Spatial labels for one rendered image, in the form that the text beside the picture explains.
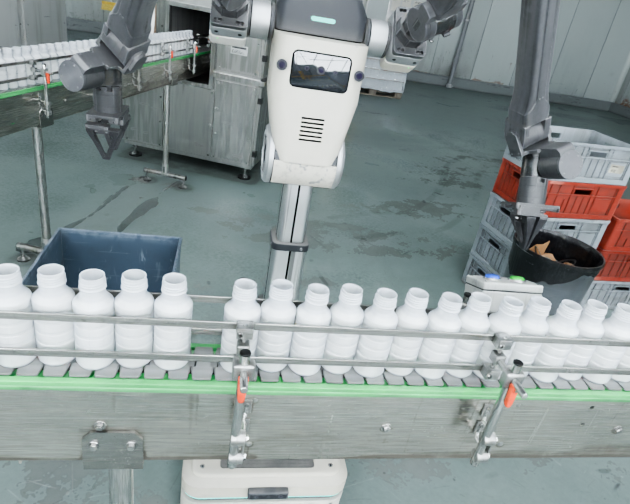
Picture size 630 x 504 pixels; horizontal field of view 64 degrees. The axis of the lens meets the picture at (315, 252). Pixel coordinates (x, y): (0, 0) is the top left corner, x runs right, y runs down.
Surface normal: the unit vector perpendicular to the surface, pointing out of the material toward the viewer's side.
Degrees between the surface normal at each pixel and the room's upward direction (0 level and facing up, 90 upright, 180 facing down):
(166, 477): 0
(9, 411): 90
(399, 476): 0
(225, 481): 31
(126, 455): 90
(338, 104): 90
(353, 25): 90
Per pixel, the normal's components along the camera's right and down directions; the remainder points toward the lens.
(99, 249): 0.14, 0.48
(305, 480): 0.21, -0.51
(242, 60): -0.17, 0.43
